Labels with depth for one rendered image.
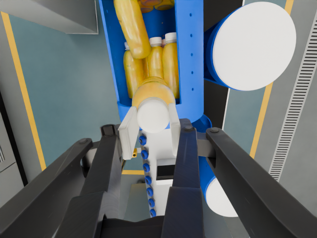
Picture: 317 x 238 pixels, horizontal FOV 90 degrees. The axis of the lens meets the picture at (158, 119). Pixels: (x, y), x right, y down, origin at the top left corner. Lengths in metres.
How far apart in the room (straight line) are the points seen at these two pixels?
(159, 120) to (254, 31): 0.54
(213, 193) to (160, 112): 0.71
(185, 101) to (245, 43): 0.32
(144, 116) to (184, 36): 0.27
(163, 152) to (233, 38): 0.56
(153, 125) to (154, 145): 0.61
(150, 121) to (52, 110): 1.88
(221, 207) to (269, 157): 1.48
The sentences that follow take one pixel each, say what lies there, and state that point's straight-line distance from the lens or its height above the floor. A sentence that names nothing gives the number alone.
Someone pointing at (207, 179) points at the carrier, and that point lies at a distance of 0.84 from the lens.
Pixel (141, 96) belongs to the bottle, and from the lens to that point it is 0.21.
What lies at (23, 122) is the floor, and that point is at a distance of 2.29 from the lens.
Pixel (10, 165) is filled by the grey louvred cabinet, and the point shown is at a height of 0.17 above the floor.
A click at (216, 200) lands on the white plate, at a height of 1.04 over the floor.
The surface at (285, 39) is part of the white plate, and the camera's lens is 0.73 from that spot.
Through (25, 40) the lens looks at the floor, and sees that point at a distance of 2.06.
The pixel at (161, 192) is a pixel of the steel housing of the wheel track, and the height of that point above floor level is 0.93.
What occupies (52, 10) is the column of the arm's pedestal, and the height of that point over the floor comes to 0.66.
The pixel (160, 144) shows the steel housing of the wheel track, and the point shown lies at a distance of 0.79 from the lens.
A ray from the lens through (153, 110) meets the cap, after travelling 0.18.
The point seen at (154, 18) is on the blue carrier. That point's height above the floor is 0.96.
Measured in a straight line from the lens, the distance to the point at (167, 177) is 0.71.
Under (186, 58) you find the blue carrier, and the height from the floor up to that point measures 1.21.
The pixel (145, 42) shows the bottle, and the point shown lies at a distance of 0.52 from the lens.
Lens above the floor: 1.62
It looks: 71 degrees down
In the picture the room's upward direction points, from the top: 179 degrees counter-clockwise
